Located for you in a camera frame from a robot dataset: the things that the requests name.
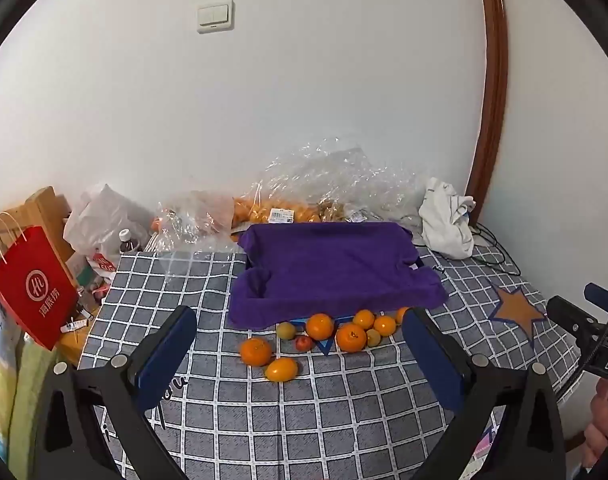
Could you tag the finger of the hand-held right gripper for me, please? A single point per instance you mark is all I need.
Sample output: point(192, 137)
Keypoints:
point(606, 297)
point(571, 317)

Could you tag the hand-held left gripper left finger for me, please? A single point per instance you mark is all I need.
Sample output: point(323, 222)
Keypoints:
point(166, 355)

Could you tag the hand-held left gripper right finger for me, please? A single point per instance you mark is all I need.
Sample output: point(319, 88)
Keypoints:
point(434, 355)

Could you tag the small orange mandarin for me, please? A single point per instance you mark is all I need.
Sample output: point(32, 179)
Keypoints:
point(384, 325)
point(401, 315)
point(364, 318)

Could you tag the large orange mandarin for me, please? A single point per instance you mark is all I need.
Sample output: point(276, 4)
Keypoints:
point(256, 351)
point(351, 337)
point(320, 326)

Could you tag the small green fruit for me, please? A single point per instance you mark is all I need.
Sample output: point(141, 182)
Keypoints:
point(373, 337)
point(286, 330)

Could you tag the purple towel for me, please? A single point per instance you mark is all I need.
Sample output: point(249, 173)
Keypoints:
point(334, 265)

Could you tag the person's right hand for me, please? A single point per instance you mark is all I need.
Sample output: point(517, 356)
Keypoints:
point(604, 425)

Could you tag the red and white packet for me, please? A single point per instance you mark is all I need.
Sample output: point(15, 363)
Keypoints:
point(101, 262)

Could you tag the oval orange fruit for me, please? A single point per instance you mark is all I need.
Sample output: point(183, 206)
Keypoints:
point(281, 369)

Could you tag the dark bottle with white cap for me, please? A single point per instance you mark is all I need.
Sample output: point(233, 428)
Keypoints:
point(128, 244)

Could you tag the small red fruit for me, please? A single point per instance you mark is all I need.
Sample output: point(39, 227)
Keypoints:
point(304, 343)

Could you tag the grey checked blanket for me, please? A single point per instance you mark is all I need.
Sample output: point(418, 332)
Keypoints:
point(284, 420)

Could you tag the white cloth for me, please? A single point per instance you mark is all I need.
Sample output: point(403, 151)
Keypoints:
point(446, 220)

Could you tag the small clear plastic bag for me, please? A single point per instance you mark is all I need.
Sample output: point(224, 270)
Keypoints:
point(198, 220)

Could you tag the green cloth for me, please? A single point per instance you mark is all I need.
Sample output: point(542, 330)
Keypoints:
point(31, 400)

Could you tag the red paper bag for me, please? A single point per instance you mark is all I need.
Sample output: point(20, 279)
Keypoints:
point(31, 287)

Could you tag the white plastic bag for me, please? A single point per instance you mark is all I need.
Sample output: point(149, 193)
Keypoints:
point(101, 212)

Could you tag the clear bag of oranges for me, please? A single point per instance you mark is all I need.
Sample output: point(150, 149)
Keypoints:
point(264, 210)

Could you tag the clear bag of brown fruit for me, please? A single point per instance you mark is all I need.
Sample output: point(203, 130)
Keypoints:
point(334, 211)

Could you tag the crumpled clear plastic wrap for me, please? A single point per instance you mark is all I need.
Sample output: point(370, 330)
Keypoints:
point(334, 175)

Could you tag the brown wooden door frame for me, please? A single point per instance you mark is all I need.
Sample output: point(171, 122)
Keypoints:
point(494, 85)

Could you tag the white light switch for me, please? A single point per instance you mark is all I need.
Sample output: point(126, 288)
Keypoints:
point(214, 17)

